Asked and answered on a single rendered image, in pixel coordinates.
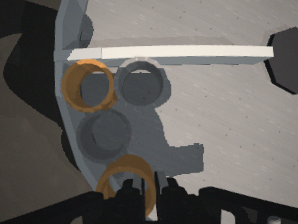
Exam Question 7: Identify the grey metal sleeve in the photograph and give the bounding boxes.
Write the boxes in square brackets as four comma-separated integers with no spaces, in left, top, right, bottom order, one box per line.
[76,110,132,164]
[114,56,168,111]

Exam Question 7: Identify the white round turntable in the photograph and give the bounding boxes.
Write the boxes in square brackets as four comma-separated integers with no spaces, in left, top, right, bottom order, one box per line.
[54,0,298,208]

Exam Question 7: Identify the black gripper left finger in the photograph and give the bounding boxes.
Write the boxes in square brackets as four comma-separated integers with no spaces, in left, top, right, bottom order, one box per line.
[0,173,146,224]

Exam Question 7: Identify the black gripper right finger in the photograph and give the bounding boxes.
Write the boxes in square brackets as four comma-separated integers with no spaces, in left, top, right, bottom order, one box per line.
[154,171,298,224]

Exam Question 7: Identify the bronze bushing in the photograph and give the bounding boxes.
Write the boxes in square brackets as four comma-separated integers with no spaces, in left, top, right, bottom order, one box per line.
[61,59,118,113]
[95,154,156,217]

